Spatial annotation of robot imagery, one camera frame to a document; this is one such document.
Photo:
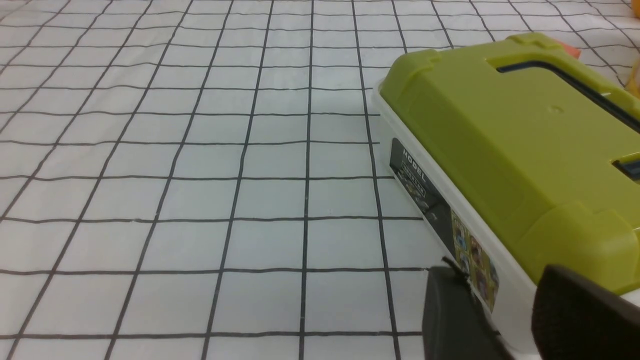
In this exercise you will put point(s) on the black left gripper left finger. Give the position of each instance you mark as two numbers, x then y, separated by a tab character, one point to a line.
454	323

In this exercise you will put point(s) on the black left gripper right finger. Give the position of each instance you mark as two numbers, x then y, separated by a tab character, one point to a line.
574	318

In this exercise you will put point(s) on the green lidded plastic box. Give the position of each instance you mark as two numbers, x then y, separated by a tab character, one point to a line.
518	156

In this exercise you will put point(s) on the orange foam cube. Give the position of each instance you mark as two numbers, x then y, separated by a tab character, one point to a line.
572	51

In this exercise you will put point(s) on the white grid tablecloth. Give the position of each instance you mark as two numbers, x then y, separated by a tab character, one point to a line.
200	179

